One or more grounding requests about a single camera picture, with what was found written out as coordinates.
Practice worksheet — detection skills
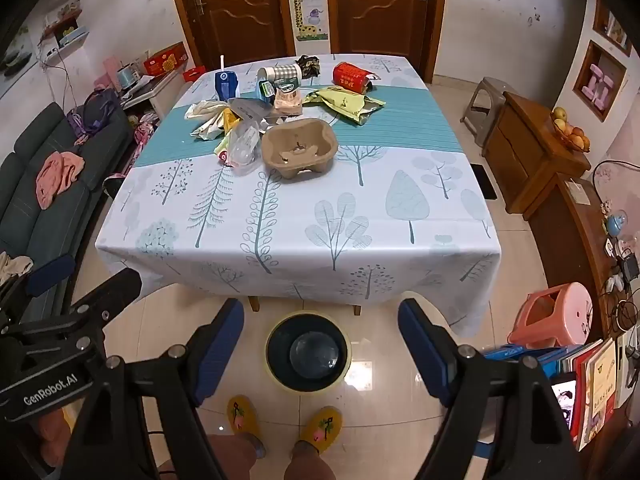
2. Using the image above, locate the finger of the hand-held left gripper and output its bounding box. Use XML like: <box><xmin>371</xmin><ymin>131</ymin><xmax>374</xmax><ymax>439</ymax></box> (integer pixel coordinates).
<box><xmin>0</xmin><ymin>254</ymin><xmax>77</xmax><ymax>321</ymax></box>
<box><xmin>10</xmin><ymin>267</ymin><xmax>144</xmax><ymax>343</ymax></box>

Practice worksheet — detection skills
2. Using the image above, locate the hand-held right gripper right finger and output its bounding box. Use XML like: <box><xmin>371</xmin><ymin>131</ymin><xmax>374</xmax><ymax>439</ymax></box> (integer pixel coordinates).
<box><xmin>398</xmin><ymin>298</ymin><xmax>583</xmax><ymax>480</ymax></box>

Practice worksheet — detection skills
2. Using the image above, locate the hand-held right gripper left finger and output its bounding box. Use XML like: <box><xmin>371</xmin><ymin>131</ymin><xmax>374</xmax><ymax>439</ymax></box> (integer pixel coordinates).
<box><xmin>62</xmin><ymin>298</ymin><xmax>246</xmax><ymax>480</ymax></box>

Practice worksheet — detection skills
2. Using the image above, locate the yellow rimmed trash bin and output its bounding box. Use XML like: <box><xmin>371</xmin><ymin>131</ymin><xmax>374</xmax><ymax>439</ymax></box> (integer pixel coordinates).
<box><xmin>264</xmin><ymin>311</ymin><xmax>354</xmax><ymax>392</ymax></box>

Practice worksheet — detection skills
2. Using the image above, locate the clear plastic bag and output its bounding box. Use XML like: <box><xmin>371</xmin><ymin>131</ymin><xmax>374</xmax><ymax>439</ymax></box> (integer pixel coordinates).
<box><xmin>215</xmin><ymin>122</ymin><xmax>263</xmax><ymax>177</ymax></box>

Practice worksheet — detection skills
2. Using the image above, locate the white paper bag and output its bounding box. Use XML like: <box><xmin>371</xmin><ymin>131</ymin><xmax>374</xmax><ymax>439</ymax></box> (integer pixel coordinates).
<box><xmin>185</xmin><ymin>100</ymin><xmax>233</xmax><ymax>140</ymax></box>

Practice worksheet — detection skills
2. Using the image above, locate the grey foil packet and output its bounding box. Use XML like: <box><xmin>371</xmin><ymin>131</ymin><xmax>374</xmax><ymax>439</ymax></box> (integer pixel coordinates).
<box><xmin>229</xmin><ymin>97</ymin><xmax>273</xmax><ymax>123</ymax></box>

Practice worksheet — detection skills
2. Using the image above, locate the cardboard cup carrier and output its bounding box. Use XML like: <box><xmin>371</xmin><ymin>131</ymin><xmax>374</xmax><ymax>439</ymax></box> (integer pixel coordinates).
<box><xmin>261</xmin><ymin>118</ymin><xmax>340</xmax><ymax>184</ymax></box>

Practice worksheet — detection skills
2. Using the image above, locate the blue drink carton with straw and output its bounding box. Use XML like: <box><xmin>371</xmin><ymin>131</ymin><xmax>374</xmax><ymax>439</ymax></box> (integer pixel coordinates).
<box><xmin>215</xmin><ymin>55</ymin><xmax>240</xmax><ymax>102</ymax></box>

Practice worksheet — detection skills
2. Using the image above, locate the pink packet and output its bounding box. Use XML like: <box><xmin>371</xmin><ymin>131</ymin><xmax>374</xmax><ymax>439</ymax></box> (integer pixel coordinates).
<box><xmin>274</xmin><ymin>91</ymin><xmax>305</xmax><ymax>116</ymax></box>

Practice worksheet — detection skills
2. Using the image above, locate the green yellow snack bag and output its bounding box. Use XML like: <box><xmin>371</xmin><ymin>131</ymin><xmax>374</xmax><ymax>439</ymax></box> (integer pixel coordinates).
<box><xmin>302</xmin><ymin>86</ymin><xmax>387</xmax><ymax>126</ymax></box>

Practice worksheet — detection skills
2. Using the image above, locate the silver metal can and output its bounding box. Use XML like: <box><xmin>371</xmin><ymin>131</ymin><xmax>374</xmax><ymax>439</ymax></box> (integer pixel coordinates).
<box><xmin>257</xmin><ymin>62</ymin><xmax>302</xmax><ymax>86</ymax></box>

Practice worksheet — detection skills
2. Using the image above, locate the red snack bag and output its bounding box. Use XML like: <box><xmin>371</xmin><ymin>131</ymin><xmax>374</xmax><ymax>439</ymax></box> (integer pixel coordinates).
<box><xmin>332</xmin><ymin>61</ymin><xmax>382</xmax><ymax>96</ymax></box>

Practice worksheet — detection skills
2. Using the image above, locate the person's left hand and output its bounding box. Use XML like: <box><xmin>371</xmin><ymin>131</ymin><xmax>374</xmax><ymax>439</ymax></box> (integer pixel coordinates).
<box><xmin>30</xmin><ymin>410</ymin><xmax>76</xmax><ymax>467</ymax></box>

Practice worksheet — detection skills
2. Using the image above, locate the beige cloth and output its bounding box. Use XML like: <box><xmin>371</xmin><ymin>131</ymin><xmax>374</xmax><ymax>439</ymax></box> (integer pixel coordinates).
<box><xmin>0</xmin><ymin>252</ymin><xmax>33</xmax><ymax>286</ymax></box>

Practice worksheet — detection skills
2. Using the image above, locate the dark green sofa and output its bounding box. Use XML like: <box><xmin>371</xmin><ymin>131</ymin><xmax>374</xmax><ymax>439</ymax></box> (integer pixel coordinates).
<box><xmin>0</xmin><ymin>101</ymin><xmax>136</xmax><ymax>321</ymax></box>

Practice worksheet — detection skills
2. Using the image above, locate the yellow embroidered slipper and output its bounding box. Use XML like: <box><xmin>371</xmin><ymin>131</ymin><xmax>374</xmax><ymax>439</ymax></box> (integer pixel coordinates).
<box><xmin>227</xmin><ymin>395</ymin><xmax>263</xmax><ymax>448</ymax></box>
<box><xmin>292</xmin><ymin>406</ymin><xmax>343</xmax><ymax>453</ymax></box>

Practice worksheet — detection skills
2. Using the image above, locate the blue plastic stool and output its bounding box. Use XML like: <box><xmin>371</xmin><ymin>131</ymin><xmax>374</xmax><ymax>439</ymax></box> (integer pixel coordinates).
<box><xmin>475</xmin><ymin>344</ymin><xmax>576</xmax><ymax>461</ymax></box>

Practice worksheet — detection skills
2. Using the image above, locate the pink cloth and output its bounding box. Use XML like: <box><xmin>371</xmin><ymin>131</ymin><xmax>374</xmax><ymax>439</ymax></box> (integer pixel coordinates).
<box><xmin>36</xmin><ymin>151</ymin><xmax>85</xmax><ymax>211</ymax></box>

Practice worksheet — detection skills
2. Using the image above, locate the person's left leg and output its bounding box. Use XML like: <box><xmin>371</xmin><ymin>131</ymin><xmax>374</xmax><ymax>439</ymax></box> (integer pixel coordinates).
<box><xmin>207</xmin><ymin>432</ymin><xmax>261</xmax><ymax>480</ymax></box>

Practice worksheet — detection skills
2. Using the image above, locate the person's leg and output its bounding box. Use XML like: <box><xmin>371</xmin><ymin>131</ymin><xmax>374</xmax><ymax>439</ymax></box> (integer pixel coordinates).
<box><xmin>207</xmin><ymin>432</ymin><xmax>261</xmax><ymax>480</ymax></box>
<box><xmin>282</xmin><ymin>442</ymin><xmax>336</xmax><ymax>480</ymax></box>

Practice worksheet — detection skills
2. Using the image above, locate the person's right leg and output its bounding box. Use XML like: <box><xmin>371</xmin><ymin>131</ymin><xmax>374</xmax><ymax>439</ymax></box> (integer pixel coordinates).
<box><xmin>282</xmin><ymin>442</ymin><xmax>336</xmax><ymax>480</ymax></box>

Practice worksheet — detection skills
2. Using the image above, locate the phone with lit screen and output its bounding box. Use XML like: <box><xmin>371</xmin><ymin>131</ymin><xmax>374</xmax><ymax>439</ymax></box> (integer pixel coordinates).
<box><xmin>550</xmin><ymin>372</ymin><xmax>578</xmax><ymax>433</ymax></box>

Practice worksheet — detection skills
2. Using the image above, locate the pink plastic stool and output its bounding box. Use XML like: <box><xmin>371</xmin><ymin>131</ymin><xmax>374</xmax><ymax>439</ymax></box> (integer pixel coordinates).
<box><xmin>507</xmin><ymin>281</ymin><xmax>594</xmax><ymax>350</ymax></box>

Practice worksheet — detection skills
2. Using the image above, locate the tree print tablecloth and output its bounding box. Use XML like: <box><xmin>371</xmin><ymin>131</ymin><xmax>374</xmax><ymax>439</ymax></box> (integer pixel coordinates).
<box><xmin>94</xmin><ymin>52</ymin><xmax>502</xmax><ymax>338</ymax></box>

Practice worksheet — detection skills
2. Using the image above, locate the purple bag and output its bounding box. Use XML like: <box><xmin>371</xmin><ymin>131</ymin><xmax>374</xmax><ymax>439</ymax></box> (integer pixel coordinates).
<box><xmin>65</xmin><ymin>87</ymin><xmax>123</xmax><ymax>146</ymax></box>

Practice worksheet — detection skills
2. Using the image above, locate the stack of books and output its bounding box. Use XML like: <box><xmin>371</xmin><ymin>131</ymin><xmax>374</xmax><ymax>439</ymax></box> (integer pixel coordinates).
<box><xmin>570</xmin><ymin>337</ymin><xmax>636</xmax><ymax>453</ymax></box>

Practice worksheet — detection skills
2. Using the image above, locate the long wooden sideboard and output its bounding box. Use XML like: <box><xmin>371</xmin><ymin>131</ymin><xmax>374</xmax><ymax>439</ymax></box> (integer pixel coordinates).
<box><xmin>530</xmin><ymin>175</ymin><xmax>640</xmax><ymax>341</ymax></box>

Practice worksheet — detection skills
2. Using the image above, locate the black floor mat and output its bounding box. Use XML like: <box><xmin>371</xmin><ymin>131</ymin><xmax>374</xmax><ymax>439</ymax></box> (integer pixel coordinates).
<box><xmin>470</xmin><ymin>163</ymin><xmax>501</xmax><ymax>201</ymax></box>

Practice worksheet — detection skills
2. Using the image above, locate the white side table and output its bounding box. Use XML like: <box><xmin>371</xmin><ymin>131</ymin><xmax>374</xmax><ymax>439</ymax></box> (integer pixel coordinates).
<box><xmin>122</xmin><ymin>72</ymin><xmax>181</xmax><ymax>121</ymax></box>

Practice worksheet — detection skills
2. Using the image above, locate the light blue pot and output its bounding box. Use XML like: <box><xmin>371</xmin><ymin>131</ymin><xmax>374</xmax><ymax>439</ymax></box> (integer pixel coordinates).
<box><xmin>116</xmin><ymin>62</ymin><xmax>141</xmax><ymax>88</ymax></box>

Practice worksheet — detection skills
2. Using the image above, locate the wooden cabinet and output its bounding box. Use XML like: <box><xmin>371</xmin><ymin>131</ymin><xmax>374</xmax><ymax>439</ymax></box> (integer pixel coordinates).
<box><xmin>481</xmin><ymin>91</ymin><xmax>592</xmax><ymax>220</ymax></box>

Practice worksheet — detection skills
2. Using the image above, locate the large red box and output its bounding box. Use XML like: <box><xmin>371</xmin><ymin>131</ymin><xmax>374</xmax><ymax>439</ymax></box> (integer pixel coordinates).
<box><xmin>144</xmin><ymin>42</ymin><xmax>187</xmax><ymax>76</ymax></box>

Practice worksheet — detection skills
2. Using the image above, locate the grey plastic stool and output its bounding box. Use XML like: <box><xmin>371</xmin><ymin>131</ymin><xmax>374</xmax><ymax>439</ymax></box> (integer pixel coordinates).
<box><xmin>460</xmin><ymin>76</ymin><xmax>521</xmax><ymax>148</ymax></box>

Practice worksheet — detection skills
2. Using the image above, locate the pink ornament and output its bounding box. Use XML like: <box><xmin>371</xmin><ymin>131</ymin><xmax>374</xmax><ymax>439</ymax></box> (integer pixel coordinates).
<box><xmin>587</xmin><ymin>65</ymin><xmax>613</xmax><ymax>103</ymax></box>

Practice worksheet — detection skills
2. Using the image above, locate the giraffe growth chart poster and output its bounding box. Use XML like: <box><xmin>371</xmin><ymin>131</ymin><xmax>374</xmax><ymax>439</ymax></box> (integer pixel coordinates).
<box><xmin>285</xmin><ymin>0</ymin><xmax>328</xmax><ymax>42</ymax></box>

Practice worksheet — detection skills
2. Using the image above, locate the tangle of chargers and cables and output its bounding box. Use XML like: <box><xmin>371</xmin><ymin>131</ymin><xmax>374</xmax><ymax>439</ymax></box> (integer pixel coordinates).
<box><xmin>602</xmin><ymin>240</ymin><xmax>640</xmax><ymax>336</ymax></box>

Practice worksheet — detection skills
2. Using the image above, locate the wall shelf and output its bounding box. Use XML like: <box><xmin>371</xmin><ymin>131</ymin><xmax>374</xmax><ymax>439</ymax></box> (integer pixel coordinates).
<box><xmin>40</xmin><ymin>12</ymin><xmax>91</xmax><ymax>56</ymax></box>

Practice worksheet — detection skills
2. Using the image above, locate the wooden door with silver handle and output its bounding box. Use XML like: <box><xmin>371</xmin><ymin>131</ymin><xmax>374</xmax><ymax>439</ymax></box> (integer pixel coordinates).
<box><xmin>165</xmin><ymin>0</ymin><xmax>296</xmax><ymax>68</ymax></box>
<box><xmin>325</xmin><ymin>0</ymin><xmax>448</xmax><ymax>83</ymax></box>

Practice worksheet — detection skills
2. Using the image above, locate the large wall niche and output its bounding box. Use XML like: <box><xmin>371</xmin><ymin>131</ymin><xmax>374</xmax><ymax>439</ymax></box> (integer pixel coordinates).
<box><xmin>572</xmin><ymin>40</ymin><xmax>627</xmax><ymax>122</ymax></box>

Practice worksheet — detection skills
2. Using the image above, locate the small wall niche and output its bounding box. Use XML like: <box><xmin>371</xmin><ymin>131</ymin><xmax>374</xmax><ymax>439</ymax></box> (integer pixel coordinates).
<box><xmin>592</xmin><ymin>0</ymin><xmax>633</xmax><ymax>57</ymax></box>

